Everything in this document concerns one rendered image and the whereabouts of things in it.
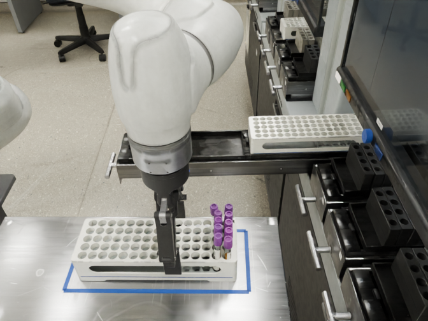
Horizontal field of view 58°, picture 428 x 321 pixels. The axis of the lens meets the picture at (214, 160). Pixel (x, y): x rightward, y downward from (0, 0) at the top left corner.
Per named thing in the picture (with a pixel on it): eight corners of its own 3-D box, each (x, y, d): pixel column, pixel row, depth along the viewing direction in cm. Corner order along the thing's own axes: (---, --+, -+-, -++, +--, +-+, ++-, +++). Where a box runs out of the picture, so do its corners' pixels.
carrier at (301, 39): (306, 55, 141) (308, 40, 137) (300, 56, 141) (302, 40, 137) (300, 42, 149) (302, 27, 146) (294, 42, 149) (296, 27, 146)
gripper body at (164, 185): (142, 141, 61) (150, 182, 67) (133, 177, 55) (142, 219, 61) (190, 140, 61) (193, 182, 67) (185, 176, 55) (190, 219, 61)
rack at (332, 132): (353, 131, 108) (357, 113, 104) (363, 154, 100) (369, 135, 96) (247, 134, 108) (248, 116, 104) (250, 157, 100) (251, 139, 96)
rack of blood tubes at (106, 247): (235, 238, 79) (236, 218, 74) (237, 281, 71) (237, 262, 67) (92, 237, 79) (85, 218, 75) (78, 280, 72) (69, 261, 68)
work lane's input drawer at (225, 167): (358, 146, 114) (365, 121, 108) (373, 178, 103) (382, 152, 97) (113, 153, 114) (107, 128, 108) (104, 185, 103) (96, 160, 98)
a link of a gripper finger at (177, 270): (178, 247, 65) (178, 250, 64) (181, 271, 69) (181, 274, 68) (160, 246, 65) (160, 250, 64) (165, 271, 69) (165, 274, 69)
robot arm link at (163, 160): (120, 148, 51) (128, 179, 55) (188, 147, 51) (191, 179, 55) (132, 109, 58) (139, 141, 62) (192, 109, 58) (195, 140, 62)
